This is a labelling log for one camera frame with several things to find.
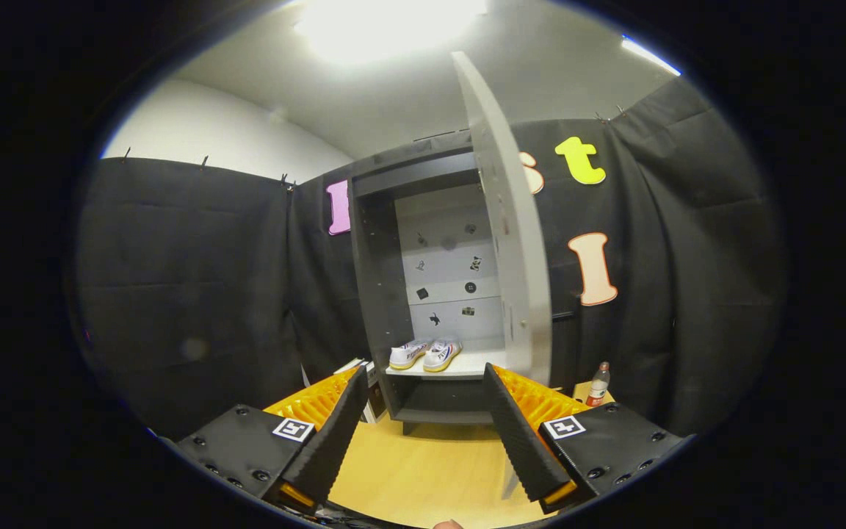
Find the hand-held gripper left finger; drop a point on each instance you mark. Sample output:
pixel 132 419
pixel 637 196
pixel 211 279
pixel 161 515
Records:
pixel 331 441

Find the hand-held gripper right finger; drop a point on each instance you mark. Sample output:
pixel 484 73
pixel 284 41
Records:
pixel 522 441

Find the dark grey shoe cabinet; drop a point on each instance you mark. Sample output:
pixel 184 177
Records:
pixel 382 294

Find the beige shoe cabinet door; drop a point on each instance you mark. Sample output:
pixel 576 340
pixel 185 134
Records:
pixel 522 279

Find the clear bottle red label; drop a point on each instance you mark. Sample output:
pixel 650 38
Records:
pixel 598 386

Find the black backdrop cloth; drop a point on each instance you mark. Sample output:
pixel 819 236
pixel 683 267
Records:
pixel 195 294

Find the large ceiling light panel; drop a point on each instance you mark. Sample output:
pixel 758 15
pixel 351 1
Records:
pixel 386 26

